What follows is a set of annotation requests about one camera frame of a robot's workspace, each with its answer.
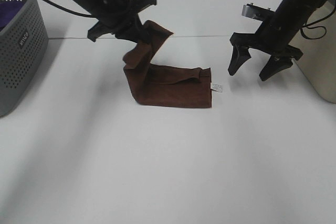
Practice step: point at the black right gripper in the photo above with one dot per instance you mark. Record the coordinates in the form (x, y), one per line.
(272, 37)

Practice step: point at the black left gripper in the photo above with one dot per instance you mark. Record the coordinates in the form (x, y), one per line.
(124, 24)

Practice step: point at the brown towel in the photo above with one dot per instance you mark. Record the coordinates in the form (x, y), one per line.
(166, 86)

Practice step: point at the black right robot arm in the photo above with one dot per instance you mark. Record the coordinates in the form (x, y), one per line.
(302, 8)

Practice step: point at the beige plastic basket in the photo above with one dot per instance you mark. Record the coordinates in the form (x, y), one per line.
(318, 60)

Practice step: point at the grey perforated laundry basket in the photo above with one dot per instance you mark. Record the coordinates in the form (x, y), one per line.
(23, 45)

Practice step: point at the purple cloth in basket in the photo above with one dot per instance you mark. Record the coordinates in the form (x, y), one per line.
(10, 10)

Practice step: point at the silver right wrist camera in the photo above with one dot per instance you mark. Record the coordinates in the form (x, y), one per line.
(256, 12)

